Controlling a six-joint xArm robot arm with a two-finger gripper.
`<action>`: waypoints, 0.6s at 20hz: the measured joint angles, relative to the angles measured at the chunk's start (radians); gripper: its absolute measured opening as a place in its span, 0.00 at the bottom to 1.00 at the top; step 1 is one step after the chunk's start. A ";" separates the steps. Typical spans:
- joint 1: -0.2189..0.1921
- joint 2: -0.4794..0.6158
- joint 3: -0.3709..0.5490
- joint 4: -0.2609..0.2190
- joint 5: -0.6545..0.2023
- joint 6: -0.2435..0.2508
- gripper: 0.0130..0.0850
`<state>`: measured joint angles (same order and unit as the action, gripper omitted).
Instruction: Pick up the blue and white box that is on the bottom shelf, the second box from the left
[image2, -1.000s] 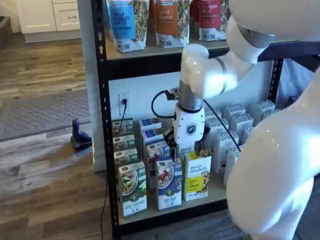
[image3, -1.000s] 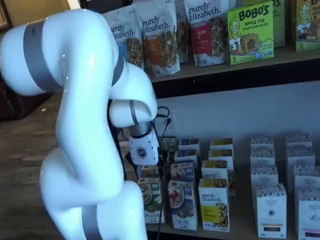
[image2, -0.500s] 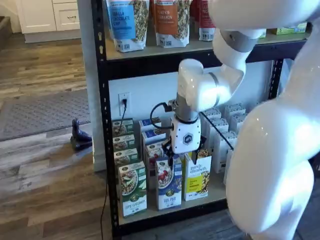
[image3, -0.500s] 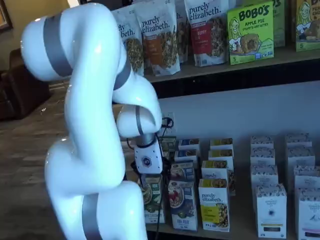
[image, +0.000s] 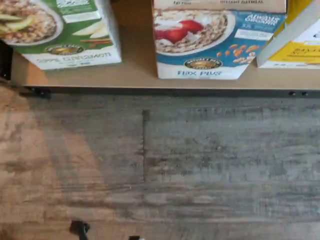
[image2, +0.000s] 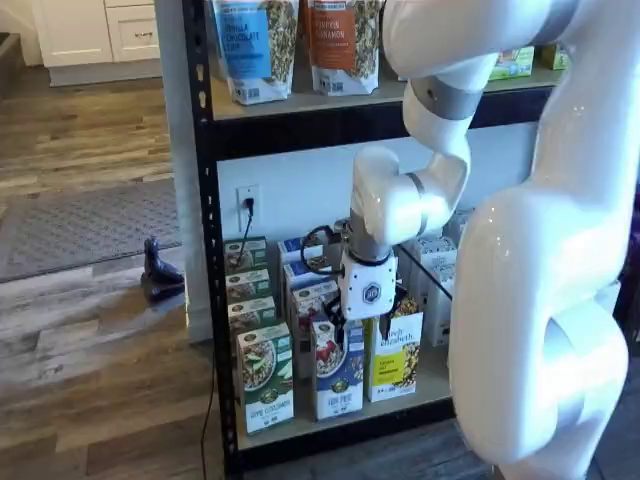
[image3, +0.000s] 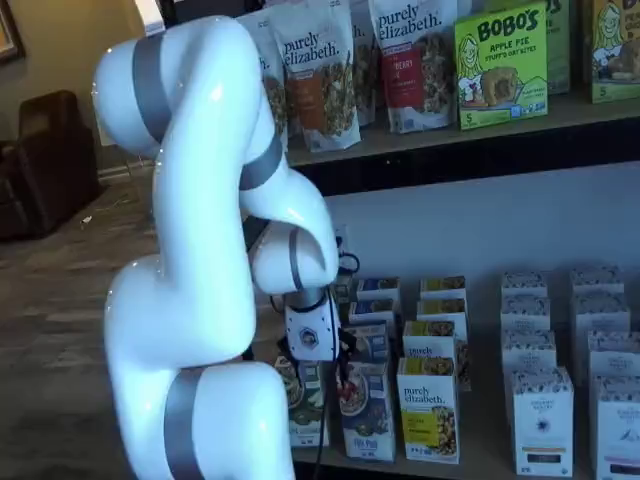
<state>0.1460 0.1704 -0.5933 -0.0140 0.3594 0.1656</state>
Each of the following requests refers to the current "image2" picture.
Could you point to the green white cereal box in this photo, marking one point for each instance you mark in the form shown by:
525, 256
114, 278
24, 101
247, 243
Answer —
250, 312
247, 285
265, 380
256, 252

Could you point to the green peanut butter cookie box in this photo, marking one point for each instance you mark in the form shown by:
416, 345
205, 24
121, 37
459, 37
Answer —
552, 57

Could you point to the blue vanilla granola bag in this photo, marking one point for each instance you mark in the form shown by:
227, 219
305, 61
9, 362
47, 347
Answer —
240, 45

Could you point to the black metal shelf rack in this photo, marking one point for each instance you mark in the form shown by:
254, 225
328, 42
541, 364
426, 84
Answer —
310, 127

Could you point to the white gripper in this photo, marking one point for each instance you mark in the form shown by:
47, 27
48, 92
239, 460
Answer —
370, 287

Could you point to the white yellow granola box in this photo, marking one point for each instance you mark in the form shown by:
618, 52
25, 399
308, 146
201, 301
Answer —
395, 360

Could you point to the dark blue floor figurine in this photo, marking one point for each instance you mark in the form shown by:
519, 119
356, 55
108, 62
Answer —
160, 281

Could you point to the orange pumpkin granola bag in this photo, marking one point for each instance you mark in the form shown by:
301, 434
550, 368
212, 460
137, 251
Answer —
330, 40

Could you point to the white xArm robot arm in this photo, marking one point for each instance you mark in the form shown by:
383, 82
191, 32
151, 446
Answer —
525, 300

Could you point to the white wall outlet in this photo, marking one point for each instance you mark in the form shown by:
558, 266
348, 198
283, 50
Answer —
241, 221

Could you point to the light green cookie box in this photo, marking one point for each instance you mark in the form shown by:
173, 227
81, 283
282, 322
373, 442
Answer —
515, 65

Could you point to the white blue-speckled box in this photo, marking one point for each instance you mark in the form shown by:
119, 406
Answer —
437, 310
462, 220
435, 250

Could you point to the blue white cereal box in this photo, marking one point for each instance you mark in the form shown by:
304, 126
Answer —
311, 296
290, 247
295, 274
337, 385

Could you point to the white cabinet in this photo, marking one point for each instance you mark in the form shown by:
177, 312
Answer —
75, 30

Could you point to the gray floor rug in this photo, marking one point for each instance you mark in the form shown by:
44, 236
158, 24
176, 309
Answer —
85, 225

